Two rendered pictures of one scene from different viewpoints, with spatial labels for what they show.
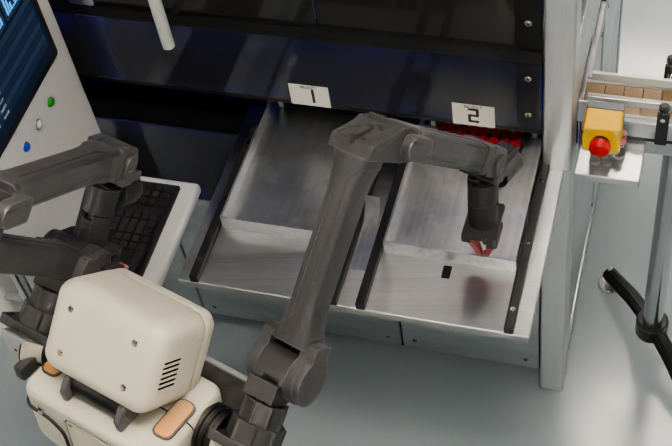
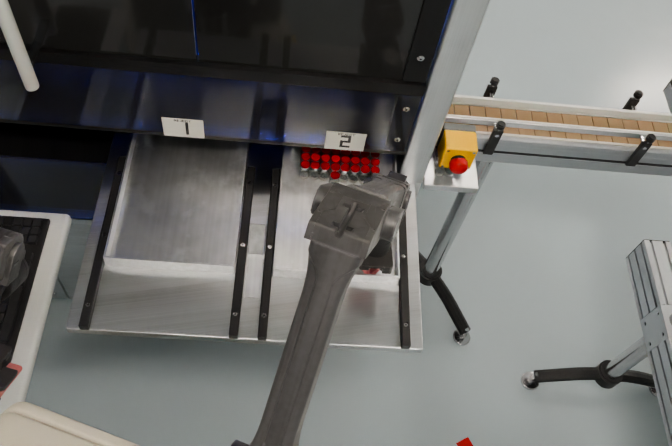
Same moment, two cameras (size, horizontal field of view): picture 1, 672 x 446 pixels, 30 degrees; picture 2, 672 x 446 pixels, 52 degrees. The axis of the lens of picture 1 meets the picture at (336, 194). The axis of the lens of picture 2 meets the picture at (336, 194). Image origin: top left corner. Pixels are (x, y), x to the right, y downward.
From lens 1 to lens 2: 1.13 m
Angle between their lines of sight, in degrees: 20
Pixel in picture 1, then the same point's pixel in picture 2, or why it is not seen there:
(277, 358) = not seen: outside the picture
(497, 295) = (386, 310)
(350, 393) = (203, 351)
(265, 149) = (137, 178)
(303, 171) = (179, 199)
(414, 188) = (288, 209)
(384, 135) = (371, 219)
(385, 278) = (279, 304)
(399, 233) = (283, 256)
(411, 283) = not seen: hidden behind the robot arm
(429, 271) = not seen: hidden behind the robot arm
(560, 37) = (449, 71)
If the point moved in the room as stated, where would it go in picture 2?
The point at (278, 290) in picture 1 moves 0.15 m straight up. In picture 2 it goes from (175, 329) to (168, 297)
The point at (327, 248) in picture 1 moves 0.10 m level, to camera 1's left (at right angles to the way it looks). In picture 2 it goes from (309, 365) to (227, 396)
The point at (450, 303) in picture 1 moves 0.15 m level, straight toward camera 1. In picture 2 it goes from (345, 323) to (366, 395)
